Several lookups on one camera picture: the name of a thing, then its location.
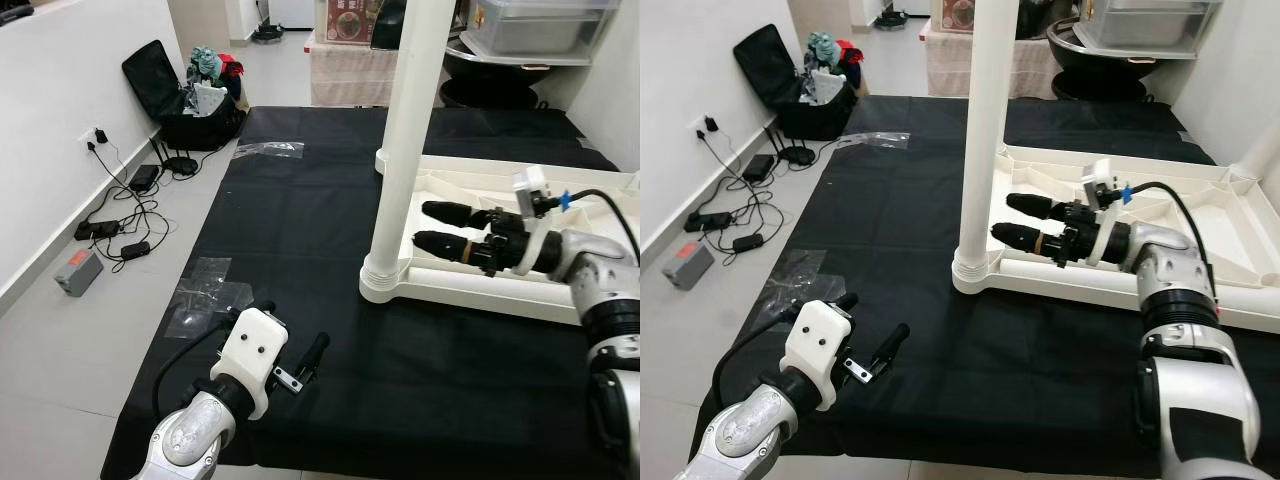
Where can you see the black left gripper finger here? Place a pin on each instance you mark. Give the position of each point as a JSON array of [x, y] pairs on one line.
[[892, 343], [846, 300], [265, 307], [316, 352]]

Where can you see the black oval device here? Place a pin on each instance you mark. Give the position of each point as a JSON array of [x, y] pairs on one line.
[[796, 155], [179, 165]]

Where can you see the small black power adapter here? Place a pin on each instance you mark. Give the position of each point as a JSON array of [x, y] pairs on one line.
[[749, 242], [136, 249]]

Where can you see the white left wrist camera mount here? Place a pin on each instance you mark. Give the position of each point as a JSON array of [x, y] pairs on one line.
[[250, 350], [820, 340]]

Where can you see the black open suitcase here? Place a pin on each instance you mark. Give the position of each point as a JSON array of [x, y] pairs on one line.
[[760, 65], [150, 80]]

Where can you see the black power adapter brick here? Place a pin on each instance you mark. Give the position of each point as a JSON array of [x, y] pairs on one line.
[[759, 167], [144, 177]]

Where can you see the black plastic bag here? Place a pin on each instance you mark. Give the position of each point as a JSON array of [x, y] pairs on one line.
[[388, 25]]

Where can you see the black power strip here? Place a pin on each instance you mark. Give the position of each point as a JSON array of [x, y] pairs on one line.
[[98, 230], [710, 220]]

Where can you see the storage box with orange lid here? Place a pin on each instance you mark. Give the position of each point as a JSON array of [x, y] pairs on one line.
[[352, 22], [957, 15]]

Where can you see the red cloth bundle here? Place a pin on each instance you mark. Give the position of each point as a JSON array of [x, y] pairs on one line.
[[232, 66], [848, 52]]

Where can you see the beige cloth covered stand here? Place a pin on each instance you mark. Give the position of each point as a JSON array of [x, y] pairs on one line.
[[945, 70], [350, 80]]

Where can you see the large black wok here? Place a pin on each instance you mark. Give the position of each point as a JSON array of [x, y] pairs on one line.
[[495, 85], [1110, 75]]

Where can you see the black tablecloth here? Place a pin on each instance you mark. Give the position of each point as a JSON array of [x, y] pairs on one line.
[[900, 230], [300, 250]]

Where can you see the grey box with red label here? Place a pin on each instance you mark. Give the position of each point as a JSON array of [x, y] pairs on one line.
[[78, 272], [688, 265]]

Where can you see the black shoe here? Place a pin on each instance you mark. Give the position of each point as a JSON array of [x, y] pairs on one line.
[[889, 19], [267, 34]]

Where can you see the white wall socket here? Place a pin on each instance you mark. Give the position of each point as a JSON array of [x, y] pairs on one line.
[[93, 137], [706, 125]]

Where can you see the white plastic packet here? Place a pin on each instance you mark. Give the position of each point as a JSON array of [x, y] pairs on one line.
[[825, 87], [208, 100]]

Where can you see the black flat remote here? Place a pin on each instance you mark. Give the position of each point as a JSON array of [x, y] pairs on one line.
[[15, 13]]

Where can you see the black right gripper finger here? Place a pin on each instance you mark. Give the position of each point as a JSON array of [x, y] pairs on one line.
[[440, 245], [1035, 206], [455, 213], [1015, 238]]

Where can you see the white plastic table top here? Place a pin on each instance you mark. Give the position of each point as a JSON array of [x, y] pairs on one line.
[[470, 182], [1050, 170]]

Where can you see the clear grey storage box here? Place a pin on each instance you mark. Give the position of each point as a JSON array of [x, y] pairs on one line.
[[540, 30], [1150, 25]]

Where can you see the teal cloth bundle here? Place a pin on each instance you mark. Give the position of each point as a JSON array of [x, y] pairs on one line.
[[821, 48], [205, 63]]

